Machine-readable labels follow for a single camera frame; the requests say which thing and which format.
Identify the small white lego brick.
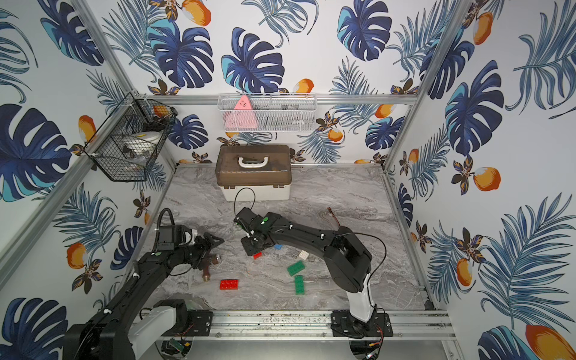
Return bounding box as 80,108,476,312
298,250,309,260

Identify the green lego brick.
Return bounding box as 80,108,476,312
294,275,305,296
286,260,305,277

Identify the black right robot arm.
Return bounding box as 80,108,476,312
234,207,374,323

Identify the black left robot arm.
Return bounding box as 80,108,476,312
62,208,224,359

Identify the brown lidded storage box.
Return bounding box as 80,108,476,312
215,145,292,202

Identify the white object in basket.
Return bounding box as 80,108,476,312
121,131,161,158

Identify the pink triangle card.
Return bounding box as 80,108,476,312
223,95,258,131

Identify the black wire basket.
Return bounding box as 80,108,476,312
82,93,178,182

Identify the white mesh wall basket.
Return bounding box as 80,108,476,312
217,93,317,132

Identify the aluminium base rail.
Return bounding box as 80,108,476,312
88,309,456,341

